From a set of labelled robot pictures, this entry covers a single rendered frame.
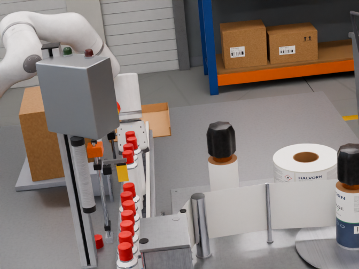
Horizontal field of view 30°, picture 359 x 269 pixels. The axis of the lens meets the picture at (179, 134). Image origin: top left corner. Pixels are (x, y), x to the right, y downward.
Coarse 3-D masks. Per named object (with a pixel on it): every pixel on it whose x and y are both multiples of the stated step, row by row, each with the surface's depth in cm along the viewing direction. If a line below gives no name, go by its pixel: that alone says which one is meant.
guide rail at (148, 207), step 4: (148, 124) 272; (148, 128) 268; (148, 132) 264; (148, 136) 260; (148, 140) 257; (148, 144) 253; (148, 152) 247; (148, 156) 243; (148, 160) 240; (148, 164) 237; (148, 168) 234; (148, 172) 231; (148, 176) 229; (148, 180) 226; (148, 184) 223; (148, 188) 220; (148, 192) 218; (148, 196) 215; (148, 200) 213; (148, 204) 210; (148, 208) 208; (148, 212) 206; (148, 216) 204
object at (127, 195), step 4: (124, 192) 183; (128, 192) 183; (120, 196) 182; (124, 196) 181; (128, 196) 181; (124, 200) 181; (132, 200) 182; (120, 208) 183; (136, 208) 183; (120, 212) 183; (136, 212) 183; (120, 216) 184
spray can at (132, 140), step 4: (128, 140) 216; (132, 140) 215; (136, 140) 216; (136, 144) 217; (136, 148) 217; (136, 152) 217; (140, 152) 217; (140, 156) 218; (140, 160) 218; (140, 164) 218; (140, 168) 219; (140, 172) 219; (144, 176) 222; (144, 180) 222; (144, 184) 222; (144, 188) 222; (144, 192) 223
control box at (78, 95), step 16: (48, 64) 166; (64, 64) 164; (80, 64) 162; (96, 64) 162; (48, 80) 167; (64, 80) 164; (80, 80) 162; (96, 80) 163; (112, 80) 168; (48, 96) 170; (64, 96) 167; (80, 96) 164; (96, 96) 163; (112, 96) 169; (48, 112) 172; (64, 112) 169; (80, 112) 166; (96, 112) 164; (112, 112) 170; (48, 128) 174; (64, 128) 171; (80, 128) 168; (96, 128) 165; (112, 128) 170
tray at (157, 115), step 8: (152, 104) 306; (160, 104) 306; (144, 112) 307; (152, 112) 306; (160, 112) 305; (168, 112) 294; (120, 120) 301; (144, 120) 298; (152, 120) 297; (160, 120) 296; (168, 120) 295; (152, 128) 289; (160, 128) 288; (168, 128) 287; (160, 136) 280
